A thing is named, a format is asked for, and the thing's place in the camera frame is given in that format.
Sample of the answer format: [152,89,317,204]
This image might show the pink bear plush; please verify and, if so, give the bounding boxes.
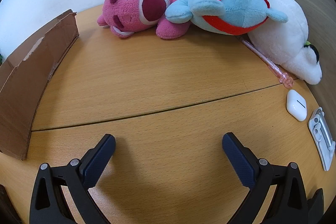
[97,0,190,40]

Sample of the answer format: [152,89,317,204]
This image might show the pink transparent pen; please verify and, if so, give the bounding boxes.
[239,36,294,89]

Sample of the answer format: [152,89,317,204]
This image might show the white earbuds case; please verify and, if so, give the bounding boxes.
[286,89,307,122]

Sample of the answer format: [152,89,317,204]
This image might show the white panda plush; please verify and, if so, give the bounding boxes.
[248,0,322,85]

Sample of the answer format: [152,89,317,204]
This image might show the blue red plush toy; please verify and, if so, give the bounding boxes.
[165,0,288,35]

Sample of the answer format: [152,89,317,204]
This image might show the brown cardboard box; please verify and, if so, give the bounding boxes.
[0,9,79,160]

